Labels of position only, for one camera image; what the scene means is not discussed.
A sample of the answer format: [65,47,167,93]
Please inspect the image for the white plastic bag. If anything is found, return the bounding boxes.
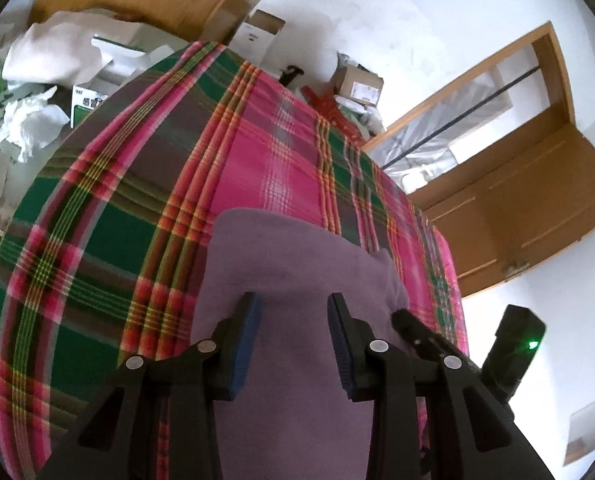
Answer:
[2,9,143,86]

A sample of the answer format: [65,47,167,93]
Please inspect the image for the crumpled white tissues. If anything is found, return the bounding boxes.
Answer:
[0,85,70,163]

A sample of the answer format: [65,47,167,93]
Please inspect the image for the black rod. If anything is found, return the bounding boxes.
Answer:
[381,66,539,170]

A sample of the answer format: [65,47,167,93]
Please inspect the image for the flat pale board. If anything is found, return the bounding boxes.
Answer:
[565,392,595,466]

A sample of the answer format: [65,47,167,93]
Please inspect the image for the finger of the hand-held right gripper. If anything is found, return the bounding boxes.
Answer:
[391,308,501,403]

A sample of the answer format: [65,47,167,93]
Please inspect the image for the translucent plastic sheet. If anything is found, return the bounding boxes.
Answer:
[372,67,513,192]

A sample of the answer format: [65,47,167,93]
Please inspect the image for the cardboard box with label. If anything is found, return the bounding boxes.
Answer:
[332,62,384,108]

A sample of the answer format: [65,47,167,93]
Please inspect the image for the white open box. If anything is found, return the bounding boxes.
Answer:
[232,9,286,61]

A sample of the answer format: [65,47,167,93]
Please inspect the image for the white box with green edge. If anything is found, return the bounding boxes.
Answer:
[91,35,148,77]

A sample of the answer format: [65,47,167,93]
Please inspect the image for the pile of plastic bags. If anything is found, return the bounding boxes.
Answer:
[347,97,387,137]

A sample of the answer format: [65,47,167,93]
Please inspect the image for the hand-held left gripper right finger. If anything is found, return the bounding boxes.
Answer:
[327,291,553,480]

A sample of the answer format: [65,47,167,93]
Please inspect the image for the red plastic object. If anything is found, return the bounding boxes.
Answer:
[300,85,358,131]

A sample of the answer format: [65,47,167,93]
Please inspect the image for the purple fleece garment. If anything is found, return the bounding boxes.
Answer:
[190,207,425,480]

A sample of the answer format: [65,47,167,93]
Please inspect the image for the wooden door frame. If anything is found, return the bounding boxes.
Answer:
[362,22,578,196]

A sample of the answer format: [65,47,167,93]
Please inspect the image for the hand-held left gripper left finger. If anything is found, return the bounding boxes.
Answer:
[40,291,263,480]

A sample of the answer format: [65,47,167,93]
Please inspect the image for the pink green plaid bed cover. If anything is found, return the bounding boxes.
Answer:
[0,41,471,480]

